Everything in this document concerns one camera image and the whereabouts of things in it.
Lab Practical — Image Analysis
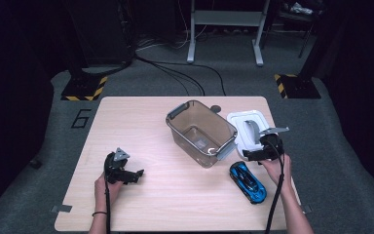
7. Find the dark chair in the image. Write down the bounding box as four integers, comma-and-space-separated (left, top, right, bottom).
266, 0, 326, 59

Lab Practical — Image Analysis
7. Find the white metal stand frame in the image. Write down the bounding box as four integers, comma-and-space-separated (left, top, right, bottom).
186, 0, 271, 67

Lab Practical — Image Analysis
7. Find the black stand base striped edge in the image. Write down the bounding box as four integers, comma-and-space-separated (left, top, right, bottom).
59, 0, 109, 102
274, 0, 330, 100

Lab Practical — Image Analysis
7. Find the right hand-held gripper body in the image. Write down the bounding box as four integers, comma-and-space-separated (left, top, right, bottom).
256, 126, 290, 163

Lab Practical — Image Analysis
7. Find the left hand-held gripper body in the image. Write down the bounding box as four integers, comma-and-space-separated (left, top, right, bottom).
102, 147, 134, 185

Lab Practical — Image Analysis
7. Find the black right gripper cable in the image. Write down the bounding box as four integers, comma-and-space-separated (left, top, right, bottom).
264, 137, 286, 234

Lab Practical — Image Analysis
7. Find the small black floor object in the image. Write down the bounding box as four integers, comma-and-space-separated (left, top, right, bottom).
28, 158, 44, 170

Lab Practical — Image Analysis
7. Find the dark cabinet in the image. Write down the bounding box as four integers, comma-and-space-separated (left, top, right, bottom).
63, 0, 135, 66

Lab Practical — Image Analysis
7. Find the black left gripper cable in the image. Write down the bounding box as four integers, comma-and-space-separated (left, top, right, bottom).
102, 152, 112, 234

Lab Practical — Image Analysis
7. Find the blue toy car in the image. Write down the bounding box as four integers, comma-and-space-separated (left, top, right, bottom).
229, 160, 268, 206

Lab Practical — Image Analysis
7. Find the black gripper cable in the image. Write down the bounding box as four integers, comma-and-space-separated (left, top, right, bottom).
264, 137, 286, 234
102, 152, 112, 234

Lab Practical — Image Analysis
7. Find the clear brown storage box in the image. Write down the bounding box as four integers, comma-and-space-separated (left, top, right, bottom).
165, 98, 239, 169

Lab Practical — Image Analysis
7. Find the person's left hand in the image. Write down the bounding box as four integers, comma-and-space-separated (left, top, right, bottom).
93, 174, 125, 211

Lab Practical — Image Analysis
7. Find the black floor cable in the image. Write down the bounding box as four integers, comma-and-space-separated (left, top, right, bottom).
149, 59, 227, 98
132, 53, 206, 98

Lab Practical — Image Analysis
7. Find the white lid with grey handle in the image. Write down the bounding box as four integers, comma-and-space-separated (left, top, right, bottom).
226, 109, 275, 162

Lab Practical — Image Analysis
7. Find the person's right hand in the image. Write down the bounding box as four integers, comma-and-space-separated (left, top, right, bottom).
258, 153, 294, 193

